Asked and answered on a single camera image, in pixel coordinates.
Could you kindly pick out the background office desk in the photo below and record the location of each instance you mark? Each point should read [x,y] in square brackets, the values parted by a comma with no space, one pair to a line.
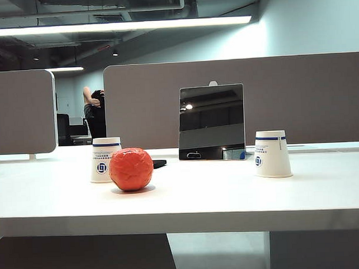
[82,139]

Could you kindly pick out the long ceiling light strip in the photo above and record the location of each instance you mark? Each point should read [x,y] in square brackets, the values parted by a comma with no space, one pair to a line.
[105,26]

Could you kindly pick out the grey ceiling air duct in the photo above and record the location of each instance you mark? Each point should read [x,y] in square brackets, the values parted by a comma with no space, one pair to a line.
[163,5]

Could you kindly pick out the short ceiling light strip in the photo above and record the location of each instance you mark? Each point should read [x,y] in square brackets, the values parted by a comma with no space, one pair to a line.
[65,69]

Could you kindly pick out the short grey desk divider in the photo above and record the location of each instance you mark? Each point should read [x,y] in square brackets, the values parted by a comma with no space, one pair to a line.
[19,116]

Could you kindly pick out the dark under-table panel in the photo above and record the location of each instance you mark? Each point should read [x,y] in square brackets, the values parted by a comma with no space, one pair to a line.
[83,259]

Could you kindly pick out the black smartphone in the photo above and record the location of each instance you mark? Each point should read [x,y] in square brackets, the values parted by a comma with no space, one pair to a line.
[160,163]

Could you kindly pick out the black office chair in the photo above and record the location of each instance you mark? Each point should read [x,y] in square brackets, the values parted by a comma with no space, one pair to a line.
[62,129]

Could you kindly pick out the long grey desk divider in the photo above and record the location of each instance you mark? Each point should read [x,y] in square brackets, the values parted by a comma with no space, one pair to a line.
[143,112]

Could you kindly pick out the crumpled orange ball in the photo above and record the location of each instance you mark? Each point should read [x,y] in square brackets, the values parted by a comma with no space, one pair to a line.
[130,171]

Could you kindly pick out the white paper cup blue logo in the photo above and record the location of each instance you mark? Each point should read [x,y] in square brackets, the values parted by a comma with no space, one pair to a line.
[100,155]
[272,162]

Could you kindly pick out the square silver-framed mirror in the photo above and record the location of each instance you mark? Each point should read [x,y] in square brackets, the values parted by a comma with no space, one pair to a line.
[211,121]

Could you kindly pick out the person in dark clothes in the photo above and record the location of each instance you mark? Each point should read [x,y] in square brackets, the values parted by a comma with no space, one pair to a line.
[97,122]

